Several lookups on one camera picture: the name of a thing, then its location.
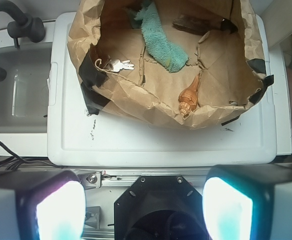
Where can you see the black faucet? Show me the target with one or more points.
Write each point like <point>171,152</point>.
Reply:
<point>23,24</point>

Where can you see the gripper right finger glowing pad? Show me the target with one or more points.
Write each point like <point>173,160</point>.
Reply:
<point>248,202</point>

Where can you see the aluminium extrusion rail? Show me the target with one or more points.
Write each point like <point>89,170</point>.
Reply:
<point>124,177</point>

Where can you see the silver keys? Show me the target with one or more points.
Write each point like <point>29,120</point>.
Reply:
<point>116,65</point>

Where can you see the crumpled brown paper bag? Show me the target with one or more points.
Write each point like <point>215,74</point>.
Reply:
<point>230,61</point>

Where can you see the dark wood piece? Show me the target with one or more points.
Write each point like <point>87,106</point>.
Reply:
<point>196,26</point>

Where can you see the white plastic cooler lid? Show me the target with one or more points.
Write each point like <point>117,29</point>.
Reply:
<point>79,139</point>

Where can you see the grey sink basin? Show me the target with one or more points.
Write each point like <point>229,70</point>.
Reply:
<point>24,93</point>

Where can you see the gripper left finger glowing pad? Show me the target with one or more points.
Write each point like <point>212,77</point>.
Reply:
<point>41,205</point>

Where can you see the orange spiral seashell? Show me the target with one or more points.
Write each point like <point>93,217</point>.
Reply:
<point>188,98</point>

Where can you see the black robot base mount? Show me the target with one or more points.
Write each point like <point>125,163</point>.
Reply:
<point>159,208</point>

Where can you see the teal terry cloth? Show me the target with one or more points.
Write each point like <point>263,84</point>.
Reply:
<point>168,54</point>

